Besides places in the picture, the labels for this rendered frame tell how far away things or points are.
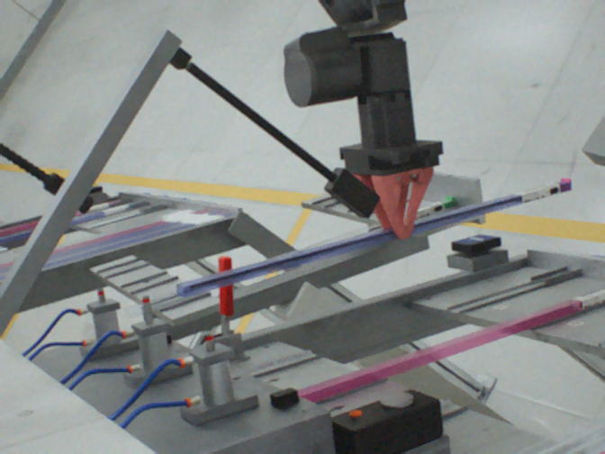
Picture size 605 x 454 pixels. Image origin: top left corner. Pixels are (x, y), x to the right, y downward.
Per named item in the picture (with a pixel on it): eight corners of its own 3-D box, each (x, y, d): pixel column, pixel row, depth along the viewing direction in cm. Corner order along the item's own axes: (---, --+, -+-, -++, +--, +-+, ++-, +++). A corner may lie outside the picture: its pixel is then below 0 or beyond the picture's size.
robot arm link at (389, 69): (416, 29, 97) (384, 31, 102) (357, 36, 94) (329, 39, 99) (423, 97, 99) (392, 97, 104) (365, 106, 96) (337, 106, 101)
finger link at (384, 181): (391, 248, 99) (380, 157, 97) (351, 240, 105) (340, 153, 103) (442, 234, 102) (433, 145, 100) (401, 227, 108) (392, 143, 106)
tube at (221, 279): (563, 189, 116) (563, 180, 115) (572, 190, 114) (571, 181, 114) (177, 295, 91) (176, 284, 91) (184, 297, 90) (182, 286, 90)
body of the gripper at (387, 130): (395, 170, 95) (387, 95, 94) (338, 165, 104) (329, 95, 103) (446, 158, 98) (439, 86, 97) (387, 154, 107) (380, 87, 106)
